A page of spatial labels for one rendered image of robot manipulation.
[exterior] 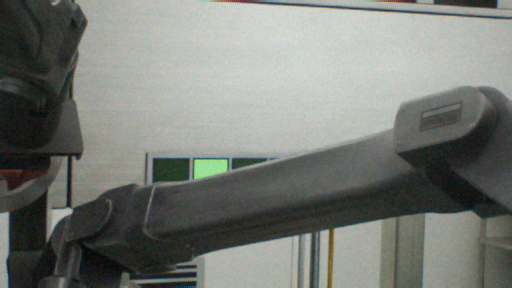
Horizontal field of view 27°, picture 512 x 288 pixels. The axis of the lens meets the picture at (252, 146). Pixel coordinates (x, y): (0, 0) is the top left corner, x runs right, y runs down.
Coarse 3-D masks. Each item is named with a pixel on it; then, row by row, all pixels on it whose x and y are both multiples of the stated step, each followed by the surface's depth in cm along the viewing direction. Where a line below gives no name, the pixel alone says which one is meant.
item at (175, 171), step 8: (160, 160) 151; (168, 160) 151; (176, 160) 152; (184, 160) 152; (160, 168) 151; (168, 168) 151; (176, 168) 152; (184, 168) 152; (160, 176) 151; (168, 176) 151; (176, 176) 152; (184, 176) 152
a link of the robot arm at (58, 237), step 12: (60, 228) 99; (48, 240) 100; (60, 240) 98; (48, 252) 99; (60, 252) 97; (72, 252) 98; (48, 264) 100; (60, 264) 97; (72, 264) 97; (60, 276) 96
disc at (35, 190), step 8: (0, 80) 110; (56, 160) 112; (56, 168) 112; (48, 176) 112; (32, 184) 111; (40, 184) 112; (48, 184) 112; (24, 192) 111; (32, 192) 112; (40, 192) 112; (0, 200) 110; (8, 200) 111; (16, 200) 111; (24, 200) 111; (32, 200) 112; (0, 208) 110; (8, 208) 111; (16, 208) 111
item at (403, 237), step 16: (384, 224) 190; (400, 224) 186; (416, 224) 187; (384, 240) 190; (400, 240) 186; (416, 240) 187; (384, 256) 189; (400, 256) 186; (416, 256) 187; (384, 272) 189; (400, 272) 186; (416, 272) 188
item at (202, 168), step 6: (198, 162) 153; (204, 162) 153; (210, 162) 154; (216, 162) 154; (222, 162) 154; (198, 168) 153; (204, 168) 153; (210, 168) 154; (216, 168) 154; (222, 168) 154; (198, 174) 153; (204, 174) 153; (210, 174) 154
